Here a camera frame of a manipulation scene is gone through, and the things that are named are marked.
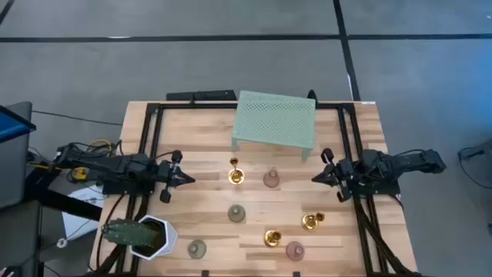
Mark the green perforated metal shelf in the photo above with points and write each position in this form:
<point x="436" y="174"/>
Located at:
<point x="274" y="119"/>

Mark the pink glass candle holder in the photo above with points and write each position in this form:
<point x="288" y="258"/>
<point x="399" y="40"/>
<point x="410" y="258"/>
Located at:
<point x="271" y="179"/>
<point x="295" y="251"/>

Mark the flat screen monitor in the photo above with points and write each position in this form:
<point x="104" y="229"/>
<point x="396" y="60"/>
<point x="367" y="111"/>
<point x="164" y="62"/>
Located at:
<point x="13" y="125"/>

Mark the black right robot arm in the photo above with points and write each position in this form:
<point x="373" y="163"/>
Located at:
<point x="399" y="163"/>

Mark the white tape roll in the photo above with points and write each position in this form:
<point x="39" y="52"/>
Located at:
<point x="61" y="242"/>

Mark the medium gold candlestick holder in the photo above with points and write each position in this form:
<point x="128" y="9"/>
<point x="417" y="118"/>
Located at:
<point x="308" y="222"/>

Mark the short gold candlestick holder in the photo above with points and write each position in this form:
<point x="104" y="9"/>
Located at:
<point x="271" y="239"/>

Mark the white hexagonal plant pot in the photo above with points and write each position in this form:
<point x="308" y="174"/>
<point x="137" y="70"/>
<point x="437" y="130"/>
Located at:
<point x="170" y="235"/>

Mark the black table support bar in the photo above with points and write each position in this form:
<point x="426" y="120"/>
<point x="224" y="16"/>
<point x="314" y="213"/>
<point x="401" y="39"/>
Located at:
<point x="69" y="204"/>

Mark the green glass candle holder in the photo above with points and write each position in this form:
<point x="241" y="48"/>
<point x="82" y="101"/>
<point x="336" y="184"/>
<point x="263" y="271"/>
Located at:
<point x="197" y="249"/>
<point x="236" y="214"/>

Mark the small black bracket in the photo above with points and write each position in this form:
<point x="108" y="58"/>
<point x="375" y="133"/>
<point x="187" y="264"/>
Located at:
<point x="312" y="95"/>

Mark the green cactus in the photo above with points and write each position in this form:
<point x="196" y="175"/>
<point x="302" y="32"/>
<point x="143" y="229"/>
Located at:
<point x="127" y="232"/>

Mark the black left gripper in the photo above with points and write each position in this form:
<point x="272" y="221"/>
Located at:
<point x="169" y="173"/>

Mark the black power strip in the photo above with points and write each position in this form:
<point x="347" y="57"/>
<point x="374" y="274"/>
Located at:
<point x="200" y="95"/>

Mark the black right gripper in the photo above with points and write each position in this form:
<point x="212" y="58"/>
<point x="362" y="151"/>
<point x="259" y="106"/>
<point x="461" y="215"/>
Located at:
<point x="342" y="171"/>

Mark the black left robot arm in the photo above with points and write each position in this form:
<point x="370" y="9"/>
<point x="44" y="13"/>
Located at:
<point x="115" y="165"/>

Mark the white paper sheet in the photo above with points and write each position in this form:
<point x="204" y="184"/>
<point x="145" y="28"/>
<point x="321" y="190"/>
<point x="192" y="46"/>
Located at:
<point x="77" y="225"/>

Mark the tall gold candlestick holder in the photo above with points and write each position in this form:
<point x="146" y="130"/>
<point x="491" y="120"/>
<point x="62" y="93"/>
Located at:
<point x="236" y="176"/>

